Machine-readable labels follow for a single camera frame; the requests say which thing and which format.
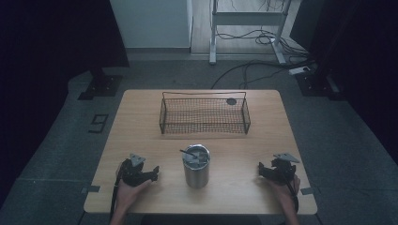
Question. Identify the white power strip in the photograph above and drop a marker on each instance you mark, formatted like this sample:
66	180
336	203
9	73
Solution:
298	70

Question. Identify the dark curtain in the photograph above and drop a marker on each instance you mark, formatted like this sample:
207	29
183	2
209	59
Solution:
53	47
363	62

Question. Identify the white desk frame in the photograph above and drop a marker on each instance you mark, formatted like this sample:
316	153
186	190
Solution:
247	18

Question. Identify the stainless steel tumbler cup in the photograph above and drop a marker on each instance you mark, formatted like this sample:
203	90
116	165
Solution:
196	173

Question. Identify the round black table grommet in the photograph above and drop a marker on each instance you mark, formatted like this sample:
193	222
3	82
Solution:
231	101

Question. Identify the black stand base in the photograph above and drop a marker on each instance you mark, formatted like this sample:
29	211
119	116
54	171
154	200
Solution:
316	84
101	86

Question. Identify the grey tape piece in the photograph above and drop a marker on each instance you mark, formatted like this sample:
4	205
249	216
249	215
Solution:
91	189
307	190

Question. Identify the black straw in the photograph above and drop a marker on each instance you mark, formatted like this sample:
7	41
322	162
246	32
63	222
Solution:
187	153

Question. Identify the person's dark clothing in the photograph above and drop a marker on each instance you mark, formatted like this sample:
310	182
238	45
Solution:
200	220

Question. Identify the white cabinet panel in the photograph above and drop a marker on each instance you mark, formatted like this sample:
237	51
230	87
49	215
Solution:
151	23

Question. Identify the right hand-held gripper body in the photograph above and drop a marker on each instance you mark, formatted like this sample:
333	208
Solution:
281	170

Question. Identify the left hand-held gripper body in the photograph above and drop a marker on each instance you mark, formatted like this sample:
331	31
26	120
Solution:
133	175

